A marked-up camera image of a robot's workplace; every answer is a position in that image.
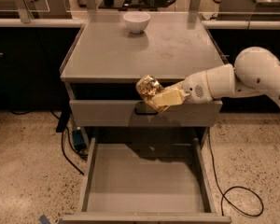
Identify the grey top drawer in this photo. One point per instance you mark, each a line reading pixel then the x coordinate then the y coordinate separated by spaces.
pixel 120 113

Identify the white horizontal rail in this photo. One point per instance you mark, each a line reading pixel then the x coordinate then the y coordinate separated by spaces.
pixel 60 23

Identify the grey open middle drawer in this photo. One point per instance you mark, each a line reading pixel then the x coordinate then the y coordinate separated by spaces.
pixel 138 184

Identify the white ceramic bowl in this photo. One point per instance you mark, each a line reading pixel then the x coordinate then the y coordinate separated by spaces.
pixel 136 21

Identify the grey drawer cabinet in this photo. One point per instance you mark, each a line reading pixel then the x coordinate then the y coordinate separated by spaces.
pixel 106 61

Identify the blue tape piece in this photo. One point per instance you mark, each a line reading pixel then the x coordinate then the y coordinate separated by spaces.
pixel 44 220

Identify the black drawer handle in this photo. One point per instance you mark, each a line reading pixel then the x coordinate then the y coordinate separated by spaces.
pixel 143 109

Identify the blue power box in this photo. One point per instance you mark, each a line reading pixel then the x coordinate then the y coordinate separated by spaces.
pixel 78 139

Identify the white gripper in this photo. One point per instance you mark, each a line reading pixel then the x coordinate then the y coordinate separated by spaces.
pixel 196 87

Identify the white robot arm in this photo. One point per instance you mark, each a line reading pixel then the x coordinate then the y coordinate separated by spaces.
pixel 256 71

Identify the orange can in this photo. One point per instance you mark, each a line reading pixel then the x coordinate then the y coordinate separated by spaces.
pixel 148 87

